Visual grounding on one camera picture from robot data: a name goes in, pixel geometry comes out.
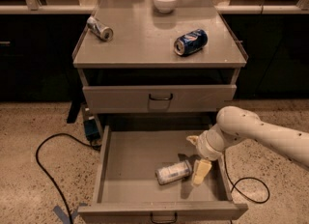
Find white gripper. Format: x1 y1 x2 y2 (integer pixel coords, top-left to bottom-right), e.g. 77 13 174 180
186 127 225 186

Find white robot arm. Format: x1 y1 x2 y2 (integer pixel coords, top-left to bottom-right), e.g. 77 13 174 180
186 106 309 186

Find open grey middle drawer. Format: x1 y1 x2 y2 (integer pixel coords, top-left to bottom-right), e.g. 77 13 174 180
78 127 248 224

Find grey metal drawer cabinet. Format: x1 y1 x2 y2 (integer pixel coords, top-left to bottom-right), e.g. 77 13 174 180
71 0 249 224

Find closed grey top drawer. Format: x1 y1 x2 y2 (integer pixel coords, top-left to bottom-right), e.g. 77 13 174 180
83 85 237 113

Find long beige back counter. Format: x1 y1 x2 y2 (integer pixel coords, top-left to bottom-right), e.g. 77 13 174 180
0 0 309 14

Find blue power adapter box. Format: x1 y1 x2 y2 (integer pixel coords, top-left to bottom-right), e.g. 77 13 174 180
83 119 100 141

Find blue Pepsi soda can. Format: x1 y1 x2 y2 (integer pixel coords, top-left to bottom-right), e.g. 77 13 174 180
174 29 208 56

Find blue tape cross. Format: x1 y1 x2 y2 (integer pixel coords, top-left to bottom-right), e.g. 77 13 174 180
53 206 79 224

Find silver soda can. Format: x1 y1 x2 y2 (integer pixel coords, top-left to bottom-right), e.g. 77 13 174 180
87 16 113 42

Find white ceramic bowl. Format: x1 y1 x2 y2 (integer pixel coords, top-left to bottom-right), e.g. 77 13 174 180
153 0 179 14

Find black floor cable right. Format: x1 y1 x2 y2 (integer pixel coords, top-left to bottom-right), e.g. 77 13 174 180
220 150 271 205

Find black floor cable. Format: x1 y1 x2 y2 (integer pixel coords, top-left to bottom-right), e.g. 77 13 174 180
220 150 271 205
35 132 102 224

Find black floor cable left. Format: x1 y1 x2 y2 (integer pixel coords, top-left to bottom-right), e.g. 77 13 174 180
35 132 102 224

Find dark lower wall cabinets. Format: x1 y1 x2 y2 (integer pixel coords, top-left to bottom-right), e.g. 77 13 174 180
0 14 309 101

